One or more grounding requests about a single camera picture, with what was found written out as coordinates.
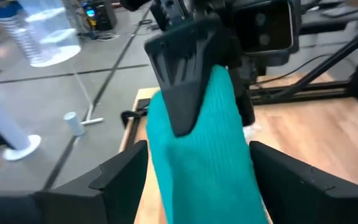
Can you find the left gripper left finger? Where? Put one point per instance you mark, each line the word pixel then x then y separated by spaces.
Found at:
pixel 73 205

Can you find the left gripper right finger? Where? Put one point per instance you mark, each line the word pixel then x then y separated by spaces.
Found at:
pixel 315 202

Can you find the white lamp stand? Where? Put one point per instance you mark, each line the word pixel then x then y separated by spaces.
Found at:
pixel 89 115

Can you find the white fan base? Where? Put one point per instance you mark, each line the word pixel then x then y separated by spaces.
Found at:
pixel 2 121

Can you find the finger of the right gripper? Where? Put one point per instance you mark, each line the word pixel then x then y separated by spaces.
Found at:
pixel 182 77
pixel 246 107

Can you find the white perforated cylinder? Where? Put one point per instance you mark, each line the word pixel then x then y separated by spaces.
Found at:
pixel 74 124

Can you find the teal elastic bandage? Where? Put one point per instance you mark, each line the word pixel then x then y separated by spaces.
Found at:
pixel 204 174

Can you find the black device blue light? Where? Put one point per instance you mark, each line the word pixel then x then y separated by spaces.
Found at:
pixel 99 15

